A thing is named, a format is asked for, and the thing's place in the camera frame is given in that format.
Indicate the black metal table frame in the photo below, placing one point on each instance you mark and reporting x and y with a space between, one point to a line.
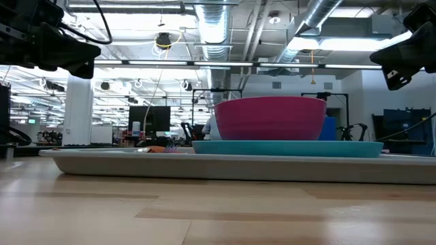
68 147

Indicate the black upright panel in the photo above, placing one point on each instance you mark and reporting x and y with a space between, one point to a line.
4 115

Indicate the white bottle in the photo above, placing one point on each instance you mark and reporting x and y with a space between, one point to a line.
136 128

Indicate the silver ventilation duct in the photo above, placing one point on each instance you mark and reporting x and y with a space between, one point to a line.
320 10
214 27

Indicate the background black robot arm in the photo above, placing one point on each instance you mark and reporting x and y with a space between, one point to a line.
361 126

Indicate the orange cloth napkin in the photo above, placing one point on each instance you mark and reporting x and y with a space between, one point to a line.
156 149

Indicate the black station frame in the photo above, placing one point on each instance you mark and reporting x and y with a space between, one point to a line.
218 90
323 94

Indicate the cyan plastic plate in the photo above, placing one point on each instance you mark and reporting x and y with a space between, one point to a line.
289 149

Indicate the grey plastic tray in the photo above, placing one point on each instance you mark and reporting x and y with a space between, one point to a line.
218 170

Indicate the ceiling light strip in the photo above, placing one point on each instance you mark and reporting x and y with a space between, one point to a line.
221 63

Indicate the white building column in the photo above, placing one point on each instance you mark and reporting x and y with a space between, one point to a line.
77 112

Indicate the person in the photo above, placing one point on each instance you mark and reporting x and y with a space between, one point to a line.
207 131

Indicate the white board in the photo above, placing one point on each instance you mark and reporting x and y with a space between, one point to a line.
101 134

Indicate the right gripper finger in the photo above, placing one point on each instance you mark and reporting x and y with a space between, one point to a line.
408 51

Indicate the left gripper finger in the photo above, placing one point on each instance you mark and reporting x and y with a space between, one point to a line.
68 47

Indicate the black monitor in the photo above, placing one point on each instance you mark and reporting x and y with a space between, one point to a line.
163 122

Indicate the blue plastic cup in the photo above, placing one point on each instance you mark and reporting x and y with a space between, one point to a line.
328 129

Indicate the magenta plastic bowl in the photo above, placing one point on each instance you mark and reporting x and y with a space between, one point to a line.
269 117

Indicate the blue cabinet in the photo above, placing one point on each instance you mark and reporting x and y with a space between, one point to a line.
395 119

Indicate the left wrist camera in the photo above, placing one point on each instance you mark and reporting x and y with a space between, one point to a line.
30 15

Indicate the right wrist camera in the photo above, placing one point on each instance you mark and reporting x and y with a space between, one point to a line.
422 17

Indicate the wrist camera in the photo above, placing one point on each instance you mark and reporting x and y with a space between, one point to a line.
30 15
422 17

